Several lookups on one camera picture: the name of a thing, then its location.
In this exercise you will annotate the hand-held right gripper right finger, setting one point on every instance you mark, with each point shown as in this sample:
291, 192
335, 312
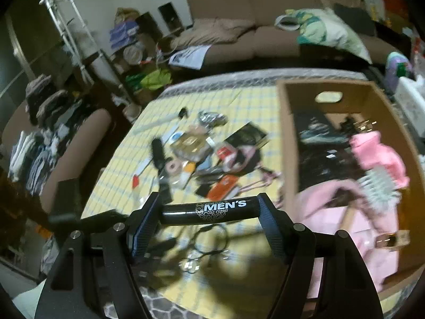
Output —
273, 227

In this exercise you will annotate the pile of folded clothes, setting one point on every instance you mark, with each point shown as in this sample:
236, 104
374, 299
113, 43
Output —
49, 113

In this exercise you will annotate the black hair brush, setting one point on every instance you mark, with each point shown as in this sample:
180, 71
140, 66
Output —
157, 153

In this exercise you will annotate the black glossy magazine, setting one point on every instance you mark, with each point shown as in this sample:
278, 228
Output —
318, 146

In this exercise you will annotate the pink tape roll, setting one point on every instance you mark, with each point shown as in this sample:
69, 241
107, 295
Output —
169, 169

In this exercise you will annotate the orange card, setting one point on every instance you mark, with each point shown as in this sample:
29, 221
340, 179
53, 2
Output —
224, 186

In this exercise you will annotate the red tag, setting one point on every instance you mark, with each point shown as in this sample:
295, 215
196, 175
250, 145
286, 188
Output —
136, 182

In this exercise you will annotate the black picture frame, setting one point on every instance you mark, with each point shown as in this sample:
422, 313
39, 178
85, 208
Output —
170, 16
147, 25

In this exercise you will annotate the pink headphones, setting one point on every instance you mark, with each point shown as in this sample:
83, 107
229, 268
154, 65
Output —
247, 154

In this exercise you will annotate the white storage box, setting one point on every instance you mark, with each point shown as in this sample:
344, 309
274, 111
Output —
411, 96

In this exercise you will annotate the tan small box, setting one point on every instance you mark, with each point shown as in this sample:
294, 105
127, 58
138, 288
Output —
395, 239

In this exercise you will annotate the grey patterned rug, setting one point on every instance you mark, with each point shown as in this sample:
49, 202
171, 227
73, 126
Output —
162, 305

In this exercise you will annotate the black booklet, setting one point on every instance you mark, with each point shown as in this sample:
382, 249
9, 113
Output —
247, 136

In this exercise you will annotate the white ruler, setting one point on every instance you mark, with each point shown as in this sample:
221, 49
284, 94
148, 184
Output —
156, 123

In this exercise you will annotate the newspaper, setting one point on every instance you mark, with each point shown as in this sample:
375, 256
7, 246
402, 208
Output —
189, 56

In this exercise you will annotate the brown sofa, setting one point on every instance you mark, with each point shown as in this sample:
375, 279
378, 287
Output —
265, 3

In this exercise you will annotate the brown armchair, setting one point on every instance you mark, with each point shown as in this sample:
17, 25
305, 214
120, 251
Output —
83, 146

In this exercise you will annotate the green plastic bag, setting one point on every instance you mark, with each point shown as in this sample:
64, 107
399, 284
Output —
152, 79

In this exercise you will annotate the purple packets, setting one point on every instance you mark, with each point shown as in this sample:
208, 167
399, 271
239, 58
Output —
121, 33

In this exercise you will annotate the floral fabric bag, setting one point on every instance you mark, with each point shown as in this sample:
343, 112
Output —
332, 30

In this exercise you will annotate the purple bag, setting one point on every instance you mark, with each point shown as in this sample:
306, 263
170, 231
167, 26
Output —
396, 69

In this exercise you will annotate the red and white packet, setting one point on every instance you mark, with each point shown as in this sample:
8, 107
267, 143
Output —
225, 151

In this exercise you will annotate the pink cloth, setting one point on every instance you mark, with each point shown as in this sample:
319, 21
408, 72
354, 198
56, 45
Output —
360, 239
372, 153

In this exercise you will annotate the red box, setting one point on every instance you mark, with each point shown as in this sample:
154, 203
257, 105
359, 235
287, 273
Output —
395, 6

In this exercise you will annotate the black flat bag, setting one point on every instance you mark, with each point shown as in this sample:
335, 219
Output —
352, 16

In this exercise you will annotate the hair brush with white bristles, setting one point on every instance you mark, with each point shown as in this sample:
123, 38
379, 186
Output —
378, 186

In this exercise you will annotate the clear glasses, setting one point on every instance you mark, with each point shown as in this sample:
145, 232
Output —
189, 265

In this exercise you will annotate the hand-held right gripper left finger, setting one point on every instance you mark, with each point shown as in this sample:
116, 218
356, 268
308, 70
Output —
137, 231

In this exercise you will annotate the beige blanket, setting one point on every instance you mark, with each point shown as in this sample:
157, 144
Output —
212, 30

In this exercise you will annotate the black cosmetic tube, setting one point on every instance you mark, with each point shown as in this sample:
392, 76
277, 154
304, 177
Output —
186, 214

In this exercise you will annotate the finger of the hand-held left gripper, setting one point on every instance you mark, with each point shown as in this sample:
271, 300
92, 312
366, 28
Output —
99, 217

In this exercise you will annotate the brown cardboard box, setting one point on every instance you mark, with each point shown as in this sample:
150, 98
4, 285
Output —
365, 94

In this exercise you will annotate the silver foil packet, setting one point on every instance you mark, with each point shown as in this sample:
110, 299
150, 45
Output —
211, 118

